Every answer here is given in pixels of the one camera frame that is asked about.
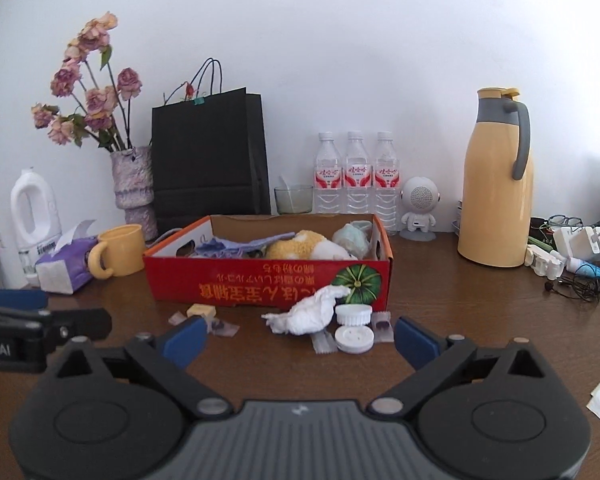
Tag yellow thermos jug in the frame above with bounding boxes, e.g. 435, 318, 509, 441
456, 87, 535, 268

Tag yellow mug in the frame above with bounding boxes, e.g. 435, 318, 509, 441
87, 224, 147, 280

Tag white round lid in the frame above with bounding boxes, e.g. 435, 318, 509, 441
334, 326, 374, 354

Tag white detergent bottle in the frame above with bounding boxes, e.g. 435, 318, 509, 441
11, 169, 63, 286

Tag white robot speaker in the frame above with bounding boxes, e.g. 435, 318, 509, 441
399, 176, 442, 241

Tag clear drinking glass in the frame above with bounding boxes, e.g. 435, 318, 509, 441
274, 185, 314, 216

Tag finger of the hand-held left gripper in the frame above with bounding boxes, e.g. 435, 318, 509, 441
0, 288, 51, 323
35, 308, 113, 356

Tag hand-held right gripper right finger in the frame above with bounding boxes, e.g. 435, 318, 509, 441
367, 316, 553, 418

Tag red cardboard box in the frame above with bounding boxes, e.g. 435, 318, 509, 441
143, 213, 393, 313

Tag purple cloth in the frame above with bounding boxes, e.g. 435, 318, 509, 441
195, 232, 296, 260

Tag small black case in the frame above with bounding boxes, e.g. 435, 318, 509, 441
529, 216, 553, 241

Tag purple tissue pack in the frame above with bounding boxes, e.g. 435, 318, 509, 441
35, 219, 101, 295

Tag white folding clip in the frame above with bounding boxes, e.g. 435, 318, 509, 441
525, 244, 566, 278

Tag white power strip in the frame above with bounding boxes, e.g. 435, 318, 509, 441
552, 225, 600, 263

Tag white spoon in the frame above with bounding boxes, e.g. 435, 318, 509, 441
279, 176, 298, 211

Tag black earphones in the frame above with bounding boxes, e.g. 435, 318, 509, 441
544, 277, 600, 303

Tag white tissue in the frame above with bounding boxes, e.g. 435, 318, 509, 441
261, 285, 352, 336

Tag yellow white plush toy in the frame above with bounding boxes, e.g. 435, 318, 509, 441
266, 230, 358, 261

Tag purple textured vase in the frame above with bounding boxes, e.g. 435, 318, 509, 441
110, 146, 158, 241

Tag black paper bag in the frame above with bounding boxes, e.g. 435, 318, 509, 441
151, 58, 272, 233

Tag clear water bottle red label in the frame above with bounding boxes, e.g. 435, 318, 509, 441
343, 131, 373, 216
373, 132, 401, 235
314, 132, 343, 216

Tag dried pink flowers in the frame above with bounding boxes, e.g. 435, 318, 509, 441
31, 11, 143, 153

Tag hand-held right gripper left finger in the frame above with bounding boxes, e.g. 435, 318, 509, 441
46, 316, 232, 418

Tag white round container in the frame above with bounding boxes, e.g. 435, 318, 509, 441
336, 305, 373, 328

